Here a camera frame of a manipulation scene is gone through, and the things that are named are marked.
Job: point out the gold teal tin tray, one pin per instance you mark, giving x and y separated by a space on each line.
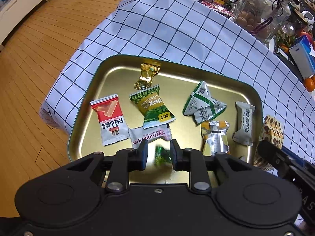
118 74

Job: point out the small green candy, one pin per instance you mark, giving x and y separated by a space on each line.
162 157

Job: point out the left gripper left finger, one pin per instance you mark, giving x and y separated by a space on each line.
122 163

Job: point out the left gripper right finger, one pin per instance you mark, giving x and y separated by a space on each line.
192 161

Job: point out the gold candy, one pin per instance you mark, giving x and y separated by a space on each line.
145 80

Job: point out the green white Suibianguo packet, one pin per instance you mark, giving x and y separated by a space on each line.
202 105

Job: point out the red white hawthorn packet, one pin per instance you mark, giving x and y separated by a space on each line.
112 122

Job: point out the blue checked tablecloth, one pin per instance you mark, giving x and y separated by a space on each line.
186 32

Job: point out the loose mandarin front left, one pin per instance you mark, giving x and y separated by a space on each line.
309 84

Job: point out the white cabinet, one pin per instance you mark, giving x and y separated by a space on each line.
12 13

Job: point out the brown patterned snack packet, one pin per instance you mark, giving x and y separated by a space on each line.
272 131

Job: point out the blue tissue pack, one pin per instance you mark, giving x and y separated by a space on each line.
302 53

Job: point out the glass storage jar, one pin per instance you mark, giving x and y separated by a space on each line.
262 18

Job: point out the pink white hawthorn strip packet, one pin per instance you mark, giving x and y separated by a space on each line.
150 134

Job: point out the yellow silver snack packet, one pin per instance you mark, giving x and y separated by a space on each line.
215 137

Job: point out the white sesame snack packet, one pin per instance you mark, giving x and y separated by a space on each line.
244 134

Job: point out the green yellow pea packet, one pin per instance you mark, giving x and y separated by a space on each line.
152 107

